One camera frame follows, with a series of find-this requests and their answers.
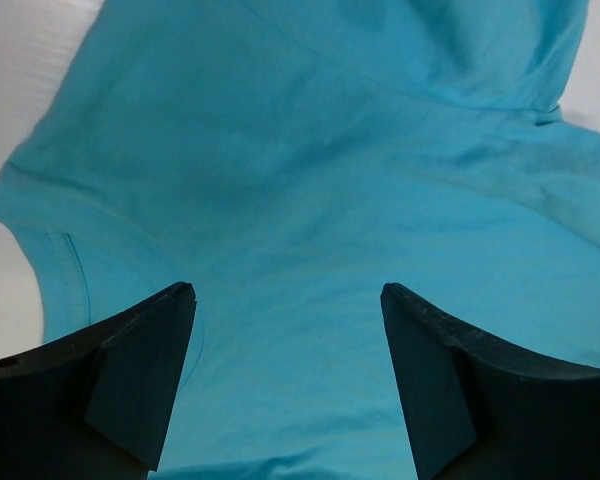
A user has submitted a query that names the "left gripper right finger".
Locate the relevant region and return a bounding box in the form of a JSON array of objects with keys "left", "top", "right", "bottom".
[{"left": 381, "top": 283, "right": 600, "bottom": 479}]

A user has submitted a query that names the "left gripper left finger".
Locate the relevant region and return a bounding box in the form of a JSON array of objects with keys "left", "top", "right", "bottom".
[{"left": 0, "top": 282, "right": 196, "bottom": 479}]

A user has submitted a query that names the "turquoise t shirt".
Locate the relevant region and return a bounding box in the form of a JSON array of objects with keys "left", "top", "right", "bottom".
[{"left": 0, "top": 1, "right": 600, "bottom": 479}]

